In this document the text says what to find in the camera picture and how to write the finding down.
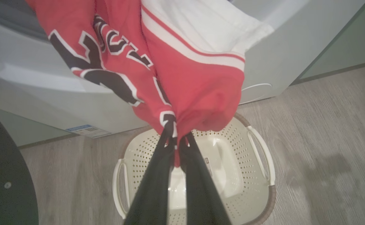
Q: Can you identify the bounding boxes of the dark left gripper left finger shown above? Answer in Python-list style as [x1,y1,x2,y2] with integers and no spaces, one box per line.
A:
[124,124,178,225]

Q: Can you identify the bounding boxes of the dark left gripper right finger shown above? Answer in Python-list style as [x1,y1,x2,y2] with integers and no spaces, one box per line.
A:
[178,132,232,225]

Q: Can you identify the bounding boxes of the red and white jersey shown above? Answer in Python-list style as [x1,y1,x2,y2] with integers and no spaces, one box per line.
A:
[25,0,275,168]

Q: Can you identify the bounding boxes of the cream perforated laundry basket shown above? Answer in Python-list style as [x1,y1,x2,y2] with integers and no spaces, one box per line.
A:
[112,112,277,225]

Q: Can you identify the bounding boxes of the white front-load washing machine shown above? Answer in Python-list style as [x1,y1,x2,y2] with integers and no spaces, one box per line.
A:
[0,0,365,138]

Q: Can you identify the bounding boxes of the white product label sticker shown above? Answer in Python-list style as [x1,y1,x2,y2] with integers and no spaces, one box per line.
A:
[204,157,215,178]

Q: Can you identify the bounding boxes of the blue energy label sticker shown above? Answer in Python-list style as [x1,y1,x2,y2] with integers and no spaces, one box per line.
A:
[65,124,112,139]

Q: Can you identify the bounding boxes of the round white filter cover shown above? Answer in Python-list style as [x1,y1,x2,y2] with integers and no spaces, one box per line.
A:
[238,82,273,105]

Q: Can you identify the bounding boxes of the green cabinet with dark plinth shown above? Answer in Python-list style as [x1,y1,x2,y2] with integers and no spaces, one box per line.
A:
[0,105,76,148]

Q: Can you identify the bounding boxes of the green cabinet with white side panel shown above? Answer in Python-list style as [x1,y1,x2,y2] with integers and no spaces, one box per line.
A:
[290,0,365,85]

